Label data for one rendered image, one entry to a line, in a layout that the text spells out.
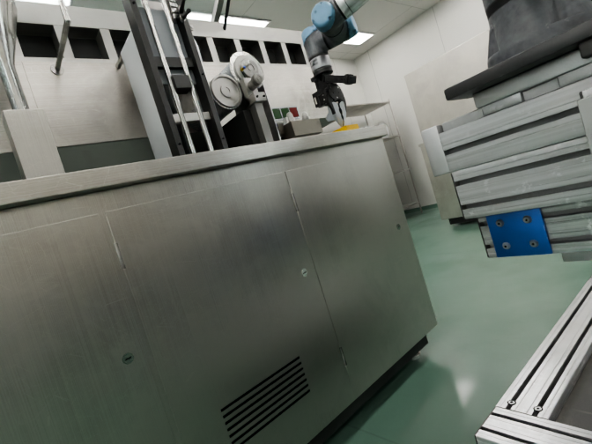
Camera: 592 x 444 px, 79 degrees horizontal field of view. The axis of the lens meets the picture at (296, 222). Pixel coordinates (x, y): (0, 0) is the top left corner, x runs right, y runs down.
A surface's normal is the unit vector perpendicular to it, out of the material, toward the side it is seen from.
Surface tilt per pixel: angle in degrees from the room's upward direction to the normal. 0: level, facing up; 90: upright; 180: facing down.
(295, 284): 90
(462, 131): 90
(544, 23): 72
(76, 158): 90
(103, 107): 90
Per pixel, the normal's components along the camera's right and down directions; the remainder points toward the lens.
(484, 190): -0.76, 0.26
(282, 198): 0.62, -0.15
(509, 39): -0.91, -0.01
